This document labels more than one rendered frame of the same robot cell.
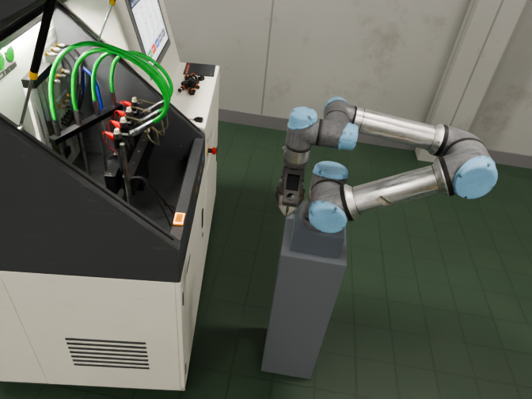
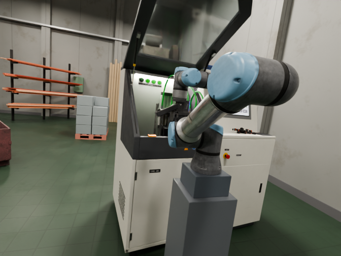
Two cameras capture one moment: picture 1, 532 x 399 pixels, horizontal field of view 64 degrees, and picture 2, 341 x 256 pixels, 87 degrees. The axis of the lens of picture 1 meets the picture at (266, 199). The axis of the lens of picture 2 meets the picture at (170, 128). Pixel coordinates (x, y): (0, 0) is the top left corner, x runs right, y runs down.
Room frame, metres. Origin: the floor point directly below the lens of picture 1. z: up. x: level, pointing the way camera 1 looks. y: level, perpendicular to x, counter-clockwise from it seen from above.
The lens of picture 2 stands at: (0.71, -0.94, 1.21)
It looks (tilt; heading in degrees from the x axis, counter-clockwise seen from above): 8 degrees down; 70
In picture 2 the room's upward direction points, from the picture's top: 6 degrees clockwise
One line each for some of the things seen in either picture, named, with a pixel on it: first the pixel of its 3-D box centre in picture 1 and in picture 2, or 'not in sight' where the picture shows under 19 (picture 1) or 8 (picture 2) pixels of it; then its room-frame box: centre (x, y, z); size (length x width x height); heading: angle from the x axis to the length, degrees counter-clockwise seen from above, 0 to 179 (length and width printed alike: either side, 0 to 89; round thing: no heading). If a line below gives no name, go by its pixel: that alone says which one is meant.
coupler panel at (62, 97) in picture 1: (60, 75); not in sight; (1.44, 0.81, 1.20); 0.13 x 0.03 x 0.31; 4
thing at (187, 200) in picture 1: (188, 197); (178, 147); (1.24, 0.29, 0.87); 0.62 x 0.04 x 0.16; 4
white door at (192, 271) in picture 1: (193, 272); (173, 199); (1.24, 0.28, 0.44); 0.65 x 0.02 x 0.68; 4
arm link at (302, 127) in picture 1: (302, 129); (181, 79); (1.05, -0.08, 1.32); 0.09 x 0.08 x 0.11; 87
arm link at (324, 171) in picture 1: (328, 183); (208, 135); (1.17, -0.20, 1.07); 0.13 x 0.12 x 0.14; 177
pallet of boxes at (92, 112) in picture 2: not in sight; (94, 116); (0.40, 4.61, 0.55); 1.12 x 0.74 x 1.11; 87
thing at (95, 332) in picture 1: (130, 275); (160, 188); (1.22, 0.56, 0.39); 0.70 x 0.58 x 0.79; 4
